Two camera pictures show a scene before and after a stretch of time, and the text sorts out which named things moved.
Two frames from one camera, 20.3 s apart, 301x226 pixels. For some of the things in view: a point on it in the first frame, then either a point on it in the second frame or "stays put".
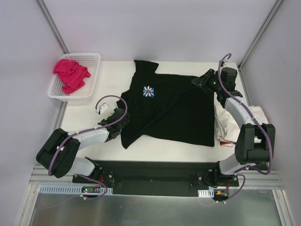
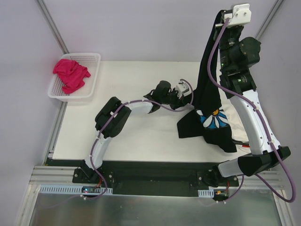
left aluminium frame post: (52, 26) stays put
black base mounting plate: (158, 178) stays put
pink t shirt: (72, 75) stays put
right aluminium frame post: (277, 5) stays put
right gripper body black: (206, 80) -> (226, 26)
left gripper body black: (118, 117) -> (176, 101)
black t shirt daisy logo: (168, 107) -> (209, 120)
